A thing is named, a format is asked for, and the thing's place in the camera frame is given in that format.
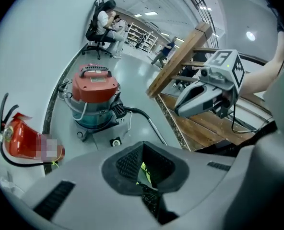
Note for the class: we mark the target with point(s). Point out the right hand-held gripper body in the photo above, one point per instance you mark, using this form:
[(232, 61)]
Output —
[(226, 78)]

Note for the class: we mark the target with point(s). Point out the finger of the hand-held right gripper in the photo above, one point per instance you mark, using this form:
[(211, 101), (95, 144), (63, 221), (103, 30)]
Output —
[(192, 104)]

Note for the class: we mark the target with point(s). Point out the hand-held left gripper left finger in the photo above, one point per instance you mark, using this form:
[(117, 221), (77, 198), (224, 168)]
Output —
[(84, 188)]

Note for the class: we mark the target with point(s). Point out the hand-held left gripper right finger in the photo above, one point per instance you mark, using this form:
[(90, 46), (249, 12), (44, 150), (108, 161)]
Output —
[(199, 176)]

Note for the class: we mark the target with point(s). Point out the person's right forearm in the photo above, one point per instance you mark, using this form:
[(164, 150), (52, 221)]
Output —
[(259, 78)]

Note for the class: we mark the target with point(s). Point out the wooden stair railing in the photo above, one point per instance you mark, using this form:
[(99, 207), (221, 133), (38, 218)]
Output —
[(178, 63)]

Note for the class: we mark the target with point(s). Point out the metal vacuum wand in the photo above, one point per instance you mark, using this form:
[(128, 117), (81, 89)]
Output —
[(157, 130)]

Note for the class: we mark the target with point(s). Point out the round ceiling light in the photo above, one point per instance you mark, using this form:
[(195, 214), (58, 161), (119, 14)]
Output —
[(250, 36)]

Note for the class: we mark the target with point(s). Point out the person's left neon yellow shoe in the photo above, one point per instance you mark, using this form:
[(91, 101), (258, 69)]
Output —
[(145, 172)]

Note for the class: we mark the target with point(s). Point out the black metal balcony railing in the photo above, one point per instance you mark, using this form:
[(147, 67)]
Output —
[(203, 15)]

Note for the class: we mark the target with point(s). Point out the red fire extinguisher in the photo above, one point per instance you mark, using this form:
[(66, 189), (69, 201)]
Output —
[(24, 138)]

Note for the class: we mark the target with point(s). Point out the white storage shelf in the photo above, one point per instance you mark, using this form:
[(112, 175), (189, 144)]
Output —
[(142, 36)]

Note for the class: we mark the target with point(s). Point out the red canister vacuum cleaner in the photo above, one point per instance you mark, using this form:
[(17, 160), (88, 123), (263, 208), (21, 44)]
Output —
[(94, 95)]

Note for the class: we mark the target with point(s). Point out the black office chair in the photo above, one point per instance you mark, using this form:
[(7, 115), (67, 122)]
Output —
[(96, 37)]

